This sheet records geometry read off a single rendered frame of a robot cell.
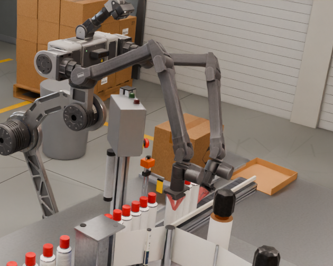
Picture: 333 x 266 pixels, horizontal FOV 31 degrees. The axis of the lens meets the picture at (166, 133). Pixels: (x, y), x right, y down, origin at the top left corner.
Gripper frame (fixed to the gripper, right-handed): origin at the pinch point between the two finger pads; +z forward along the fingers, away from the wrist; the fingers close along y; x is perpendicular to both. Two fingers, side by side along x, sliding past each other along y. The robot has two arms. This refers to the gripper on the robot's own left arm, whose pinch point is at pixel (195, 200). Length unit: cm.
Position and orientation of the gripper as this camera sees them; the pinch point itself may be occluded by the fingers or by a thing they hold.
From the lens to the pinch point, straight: 273.9
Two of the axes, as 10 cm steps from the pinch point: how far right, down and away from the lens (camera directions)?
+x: 4.3, 3.7, 8.2
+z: -4.3, 8.9, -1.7
